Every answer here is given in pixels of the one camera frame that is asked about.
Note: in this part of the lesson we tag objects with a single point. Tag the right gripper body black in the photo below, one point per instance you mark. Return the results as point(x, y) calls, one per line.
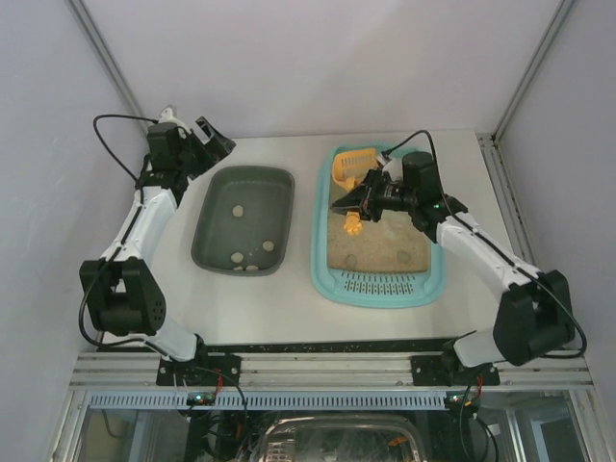
point(372, 195)

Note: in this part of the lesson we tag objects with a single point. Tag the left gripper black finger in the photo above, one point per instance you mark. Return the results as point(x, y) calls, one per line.
point(217, 145)
point(201, 161)

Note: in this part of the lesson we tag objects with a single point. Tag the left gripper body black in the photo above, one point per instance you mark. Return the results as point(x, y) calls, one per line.
point(196, 145)

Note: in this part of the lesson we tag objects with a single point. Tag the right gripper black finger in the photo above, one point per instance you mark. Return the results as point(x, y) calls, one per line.
point(352, 202)
point(373, 179)

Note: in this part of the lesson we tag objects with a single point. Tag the orange litter scoop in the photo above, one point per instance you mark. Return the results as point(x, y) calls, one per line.
point(349, 168)

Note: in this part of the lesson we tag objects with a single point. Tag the teal litter box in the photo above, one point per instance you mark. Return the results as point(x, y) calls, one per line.
point(360, 288)

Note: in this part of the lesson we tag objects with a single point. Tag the grey plastic bin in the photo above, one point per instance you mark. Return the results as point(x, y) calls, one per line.
point(267, 195)

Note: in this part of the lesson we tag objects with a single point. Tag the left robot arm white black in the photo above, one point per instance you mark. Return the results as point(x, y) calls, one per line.
point(120, 293)

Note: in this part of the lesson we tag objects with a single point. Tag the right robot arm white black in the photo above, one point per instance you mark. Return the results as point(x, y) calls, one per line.
point(534, 315)

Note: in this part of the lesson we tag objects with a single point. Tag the metal basket below table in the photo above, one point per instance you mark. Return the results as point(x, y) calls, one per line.
point(341, 437)

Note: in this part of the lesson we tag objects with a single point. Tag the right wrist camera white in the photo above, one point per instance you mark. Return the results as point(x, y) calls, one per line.
point(390, 165)

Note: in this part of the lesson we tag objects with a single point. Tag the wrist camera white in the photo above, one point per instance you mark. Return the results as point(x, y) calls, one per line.
point(390, 165)
point(169, 115)

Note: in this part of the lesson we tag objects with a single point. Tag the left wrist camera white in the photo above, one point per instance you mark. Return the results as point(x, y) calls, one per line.
point(169, 115)

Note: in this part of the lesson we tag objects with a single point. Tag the aluminium right side rail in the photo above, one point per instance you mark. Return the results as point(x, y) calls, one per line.
point(506, 197)

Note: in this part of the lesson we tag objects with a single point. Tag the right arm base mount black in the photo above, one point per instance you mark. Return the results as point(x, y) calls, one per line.
point(444, 369)

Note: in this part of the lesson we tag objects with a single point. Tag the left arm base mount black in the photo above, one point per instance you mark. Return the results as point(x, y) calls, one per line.
point(210, 370)

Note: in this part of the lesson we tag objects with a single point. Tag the aluminium rail frame front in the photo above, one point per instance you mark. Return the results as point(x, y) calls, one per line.
point(327, 370)

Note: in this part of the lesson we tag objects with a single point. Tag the blue slotted cable duct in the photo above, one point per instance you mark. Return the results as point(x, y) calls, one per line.
point(270, 401)

